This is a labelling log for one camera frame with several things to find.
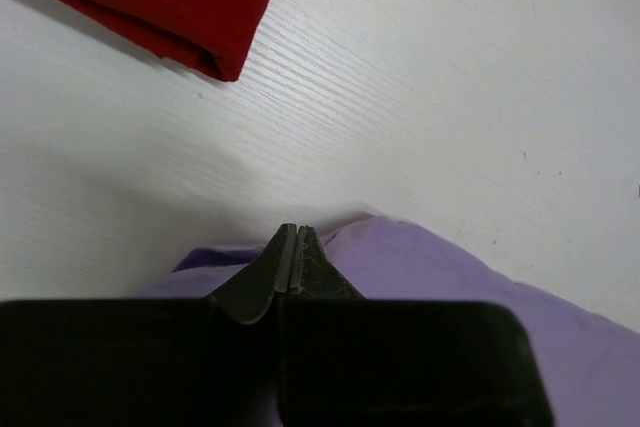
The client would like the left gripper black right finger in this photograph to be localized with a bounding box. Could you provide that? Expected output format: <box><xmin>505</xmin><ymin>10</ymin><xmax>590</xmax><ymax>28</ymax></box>
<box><xmin>278</xmin><ymin>227</ymin><xmax>554</xmax><ymax>426</ymax></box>

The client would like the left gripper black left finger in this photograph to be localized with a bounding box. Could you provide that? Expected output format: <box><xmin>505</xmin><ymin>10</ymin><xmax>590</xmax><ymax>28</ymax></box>
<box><xmin>1</xmin><ymin>224</ymin><xmax>293</xmax><ymax>426</ymax></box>

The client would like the purple t shirt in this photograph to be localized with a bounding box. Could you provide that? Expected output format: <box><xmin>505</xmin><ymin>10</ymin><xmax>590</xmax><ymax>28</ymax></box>
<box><xmin>132</xmin><ymin>214</ymin><xmax>640</xmax><ymax>427</ymax></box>

